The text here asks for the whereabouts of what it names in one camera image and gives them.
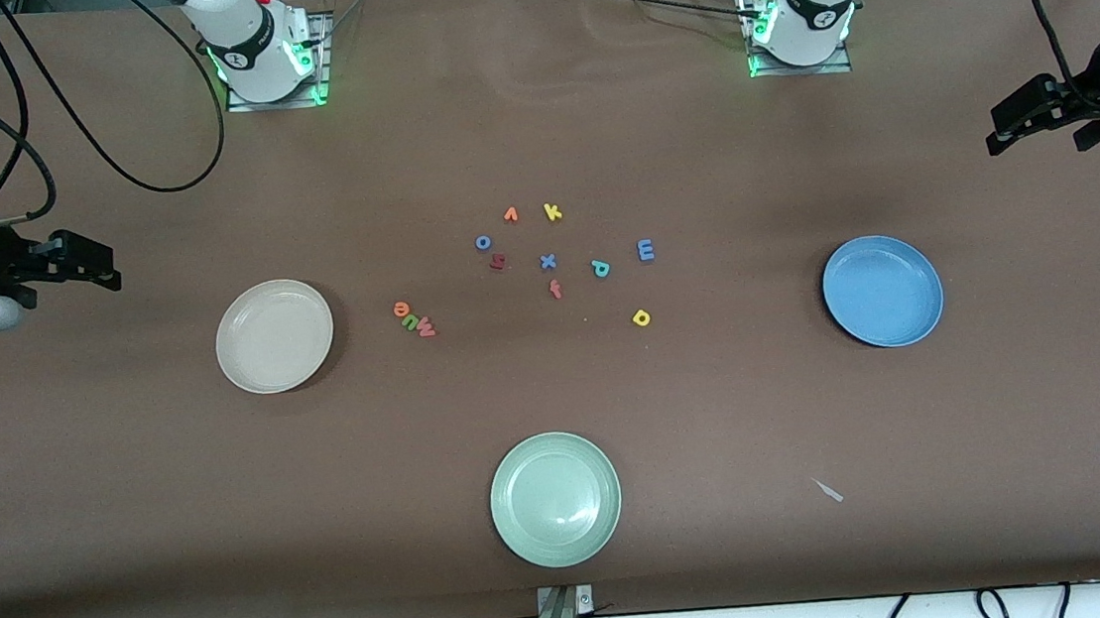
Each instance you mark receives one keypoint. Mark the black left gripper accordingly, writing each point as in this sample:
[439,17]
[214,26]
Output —
[1096,92]

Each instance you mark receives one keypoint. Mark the orange letter o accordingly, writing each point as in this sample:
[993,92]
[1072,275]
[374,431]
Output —
[402,310]

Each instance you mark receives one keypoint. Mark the green foam letter u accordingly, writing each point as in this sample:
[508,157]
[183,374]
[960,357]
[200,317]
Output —
[411,322]

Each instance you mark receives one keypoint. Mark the red foam letter w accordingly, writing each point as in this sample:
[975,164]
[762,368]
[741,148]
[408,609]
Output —
[425,330]

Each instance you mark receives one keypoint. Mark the blue foam letter m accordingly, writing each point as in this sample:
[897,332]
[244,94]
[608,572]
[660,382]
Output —
[645,250]

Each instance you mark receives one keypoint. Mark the teal foam letter p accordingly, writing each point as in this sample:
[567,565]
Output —
[600,269]

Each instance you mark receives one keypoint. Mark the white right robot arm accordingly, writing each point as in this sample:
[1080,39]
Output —
[252,36]

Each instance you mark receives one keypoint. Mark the brown table cover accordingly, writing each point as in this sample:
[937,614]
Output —
[127,485]

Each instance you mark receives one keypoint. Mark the beige round plate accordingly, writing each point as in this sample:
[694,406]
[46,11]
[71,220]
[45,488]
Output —
[274,338]

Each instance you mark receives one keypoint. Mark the blue round plate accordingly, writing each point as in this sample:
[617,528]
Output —
[882,292]

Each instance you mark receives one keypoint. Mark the blue foam letter o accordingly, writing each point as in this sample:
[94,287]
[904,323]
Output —
[479,244]

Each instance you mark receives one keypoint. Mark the white paper scrap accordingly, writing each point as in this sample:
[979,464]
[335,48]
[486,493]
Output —
[830,492]

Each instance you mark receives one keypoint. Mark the red letter y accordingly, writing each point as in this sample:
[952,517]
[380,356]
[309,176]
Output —
[497,262]

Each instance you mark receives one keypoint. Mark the blue foam letter x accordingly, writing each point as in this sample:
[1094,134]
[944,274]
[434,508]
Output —
[548,261]

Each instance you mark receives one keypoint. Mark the yellow foam letter k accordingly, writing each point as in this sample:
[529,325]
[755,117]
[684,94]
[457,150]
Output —
[551,212]

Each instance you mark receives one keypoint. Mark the red foam letter f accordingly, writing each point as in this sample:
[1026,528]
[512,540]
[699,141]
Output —
[555,290]

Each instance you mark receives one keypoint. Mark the pale green round plate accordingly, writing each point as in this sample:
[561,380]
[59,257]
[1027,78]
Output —
[555,500]

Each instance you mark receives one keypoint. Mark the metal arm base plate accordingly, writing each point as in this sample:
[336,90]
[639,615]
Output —
[758,73]
[324,70]

